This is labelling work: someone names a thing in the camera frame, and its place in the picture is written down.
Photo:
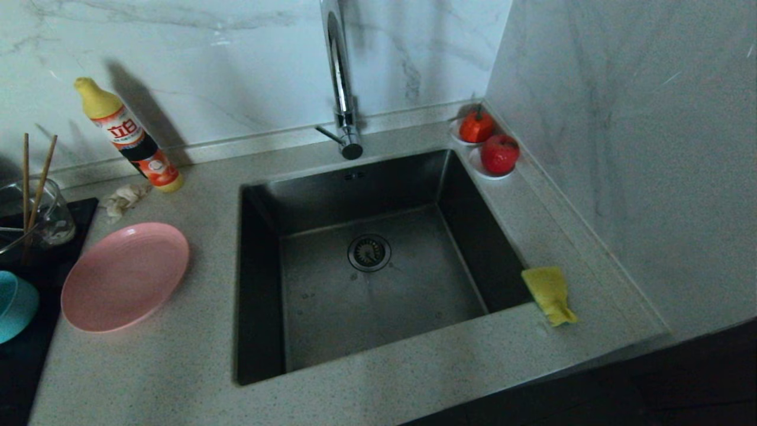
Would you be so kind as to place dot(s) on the orange dish soap bottle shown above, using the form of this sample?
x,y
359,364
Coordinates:
x,y
133,142

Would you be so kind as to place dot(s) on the chrome sink faucet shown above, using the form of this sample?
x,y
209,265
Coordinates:
x,y
340,77

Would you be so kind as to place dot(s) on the clear glass cup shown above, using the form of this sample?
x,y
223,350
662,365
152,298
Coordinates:
x,y
53,216

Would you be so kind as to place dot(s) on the yellow green sponge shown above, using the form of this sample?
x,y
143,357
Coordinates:
x,y
550,293

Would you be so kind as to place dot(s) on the stainless steel sink basin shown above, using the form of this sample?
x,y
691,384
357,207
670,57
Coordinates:
x,y
384,307

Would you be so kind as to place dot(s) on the pink plastic plate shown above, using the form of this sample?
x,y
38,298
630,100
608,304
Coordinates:
x,y
124,278

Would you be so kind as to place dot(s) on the orange-red toy tomato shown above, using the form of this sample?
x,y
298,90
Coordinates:
x,y
476,126

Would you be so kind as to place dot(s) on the teal plastic bowl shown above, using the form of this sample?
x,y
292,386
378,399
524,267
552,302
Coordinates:
x,y
15,307

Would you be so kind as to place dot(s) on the red toy apple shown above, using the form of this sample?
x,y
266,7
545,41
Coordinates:
x,y
500,154

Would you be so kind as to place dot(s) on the black induction cooktop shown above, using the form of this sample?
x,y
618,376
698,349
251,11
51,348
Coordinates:
x,y
35,266

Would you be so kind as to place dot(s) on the crumpled white paper tissue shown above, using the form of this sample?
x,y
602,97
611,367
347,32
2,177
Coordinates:
x,y
124,198

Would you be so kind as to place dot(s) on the small white round dish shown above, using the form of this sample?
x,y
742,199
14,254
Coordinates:
x,y
476,169
455,136

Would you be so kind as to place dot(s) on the round metal drain strainer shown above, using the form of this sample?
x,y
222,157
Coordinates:
x,y
369,252

